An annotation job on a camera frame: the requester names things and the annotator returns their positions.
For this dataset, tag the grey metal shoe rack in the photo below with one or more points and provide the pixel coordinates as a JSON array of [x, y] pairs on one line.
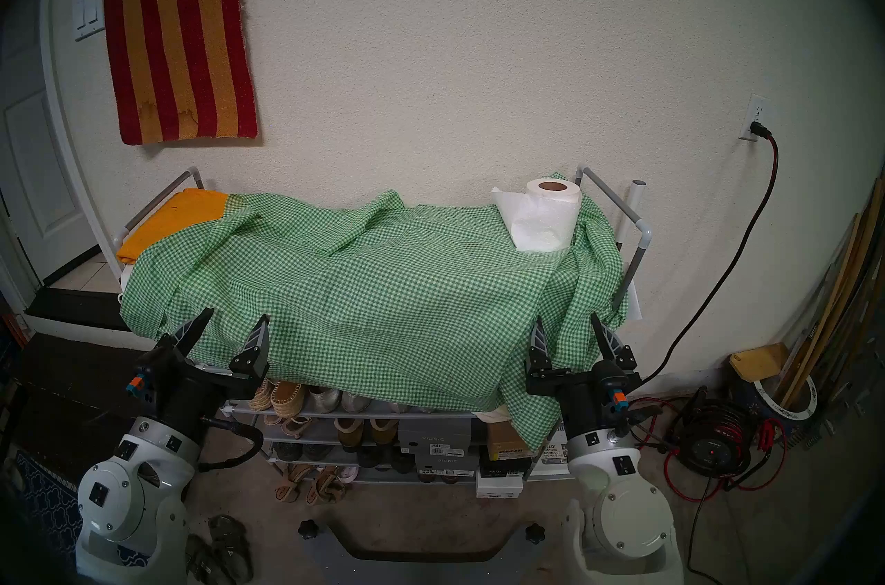
[[646, 237]]

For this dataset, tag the pink white shoe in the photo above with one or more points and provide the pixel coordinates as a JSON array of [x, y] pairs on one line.
[[348, 473]]

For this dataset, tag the grey shoe box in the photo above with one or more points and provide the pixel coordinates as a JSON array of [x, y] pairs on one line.
[[432, 435], [449, 467]]

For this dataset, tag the black shoe box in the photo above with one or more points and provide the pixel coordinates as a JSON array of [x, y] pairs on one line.
[[501, 467]]

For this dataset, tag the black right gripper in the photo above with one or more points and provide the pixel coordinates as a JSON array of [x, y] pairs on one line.
[[588, 404]]

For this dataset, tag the white wall outlet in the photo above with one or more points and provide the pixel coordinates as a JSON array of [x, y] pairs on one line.
[[755, 107]]

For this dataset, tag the white paper roll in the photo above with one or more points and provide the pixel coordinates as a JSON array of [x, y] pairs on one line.
[[543, 217]]

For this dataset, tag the black base knob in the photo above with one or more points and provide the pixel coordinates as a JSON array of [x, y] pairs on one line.
[[535, 532], [308, 529]]

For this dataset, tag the orange folded towel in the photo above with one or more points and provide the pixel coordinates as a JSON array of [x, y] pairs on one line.
[[173, 217]]

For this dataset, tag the green checked cloth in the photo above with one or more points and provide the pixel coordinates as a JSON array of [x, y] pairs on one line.
[[387, 300]]

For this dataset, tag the grey robot base frame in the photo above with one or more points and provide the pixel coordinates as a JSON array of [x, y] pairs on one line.
[[325, 563]]

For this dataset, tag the red orange striped wall hanging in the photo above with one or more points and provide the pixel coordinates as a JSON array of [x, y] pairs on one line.
[[180, 38]]

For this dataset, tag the brown cardboard box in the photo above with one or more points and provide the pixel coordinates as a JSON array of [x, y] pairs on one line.
[[505, 442]]

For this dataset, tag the dark floor sandal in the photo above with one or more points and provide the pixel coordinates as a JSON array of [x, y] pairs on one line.
[[231, 545], [199, 563]]

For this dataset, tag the tan moccasin shoe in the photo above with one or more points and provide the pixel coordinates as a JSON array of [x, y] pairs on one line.
[[287, 398], [263, 397]]

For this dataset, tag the black red power unit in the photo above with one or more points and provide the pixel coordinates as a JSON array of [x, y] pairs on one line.
[[712, 445]]

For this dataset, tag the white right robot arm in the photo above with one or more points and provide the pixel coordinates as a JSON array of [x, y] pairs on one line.
[[622, 521]]

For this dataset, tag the silver shoe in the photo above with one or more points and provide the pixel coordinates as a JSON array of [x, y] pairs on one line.
[[354, 402], [319, 398]]

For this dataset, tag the blue patterned rug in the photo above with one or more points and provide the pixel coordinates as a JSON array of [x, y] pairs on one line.
[[48, 501]]

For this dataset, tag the tan suede boot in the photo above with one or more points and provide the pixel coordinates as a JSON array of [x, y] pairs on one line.
[[382, 431], [348, 433]]

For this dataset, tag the large white box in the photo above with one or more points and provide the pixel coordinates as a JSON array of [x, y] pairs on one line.
[[553, 459]]

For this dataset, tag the white light switch plate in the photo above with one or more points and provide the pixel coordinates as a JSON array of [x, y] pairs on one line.
[[88, 13]]

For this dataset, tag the small white box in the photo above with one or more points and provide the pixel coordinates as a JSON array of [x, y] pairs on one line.
[[498, 488]]

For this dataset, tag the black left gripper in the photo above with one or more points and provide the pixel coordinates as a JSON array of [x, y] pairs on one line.
[[190, 404]]

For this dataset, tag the white panel door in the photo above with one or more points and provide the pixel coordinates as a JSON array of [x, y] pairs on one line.
[[34, 176]]

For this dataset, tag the white plastic tube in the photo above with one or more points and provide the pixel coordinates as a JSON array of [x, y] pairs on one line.
[[637, 196]]

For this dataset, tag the wooden pole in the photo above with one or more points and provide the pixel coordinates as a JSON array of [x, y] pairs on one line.
[[836, 276], [861, 272]]

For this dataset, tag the dark shoe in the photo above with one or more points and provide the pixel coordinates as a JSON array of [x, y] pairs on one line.
[[380, 458], [290, 452]]

